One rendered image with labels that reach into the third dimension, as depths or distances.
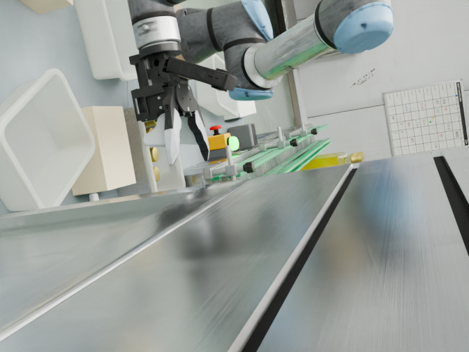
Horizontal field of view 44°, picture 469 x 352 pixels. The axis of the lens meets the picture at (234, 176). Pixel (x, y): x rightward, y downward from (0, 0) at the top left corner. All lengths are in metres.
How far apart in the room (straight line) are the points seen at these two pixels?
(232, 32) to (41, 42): 0.54
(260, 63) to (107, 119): 0.43
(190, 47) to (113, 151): 0.51
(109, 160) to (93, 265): 0.86
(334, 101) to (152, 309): 7.19
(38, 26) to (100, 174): 0.30
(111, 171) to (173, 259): 0.89
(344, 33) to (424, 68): 6.17
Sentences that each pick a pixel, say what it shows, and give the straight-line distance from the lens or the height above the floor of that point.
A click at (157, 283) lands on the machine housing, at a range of 0.23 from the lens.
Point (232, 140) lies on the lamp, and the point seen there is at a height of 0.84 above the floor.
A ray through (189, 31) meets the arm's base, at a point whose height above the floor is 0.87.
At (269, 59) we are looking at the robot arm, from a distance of 1.40.
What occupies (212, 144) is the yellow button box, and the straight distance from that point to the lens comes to 1.84.
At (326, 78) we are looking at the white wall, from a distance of 7.38.
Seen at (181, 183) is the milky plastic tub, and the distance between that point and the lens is 1.42.
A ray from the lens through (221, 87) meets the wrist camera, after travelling 0.95.
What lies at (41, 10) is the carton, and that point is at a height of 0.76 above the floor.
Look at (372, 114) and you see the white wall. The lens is 7.34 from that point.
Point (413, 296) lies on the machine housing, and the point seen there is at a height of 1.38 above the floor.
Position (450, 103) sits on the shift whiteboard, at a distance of 7.33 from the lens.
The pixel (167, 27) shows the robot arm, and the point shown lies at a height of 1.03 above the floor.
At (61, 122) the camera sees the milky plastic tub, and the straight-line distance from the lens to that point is 1.11.
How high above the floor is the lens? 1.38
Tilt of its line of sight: 17 degrees down
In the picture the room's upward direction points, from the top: 82 degrees clockwise
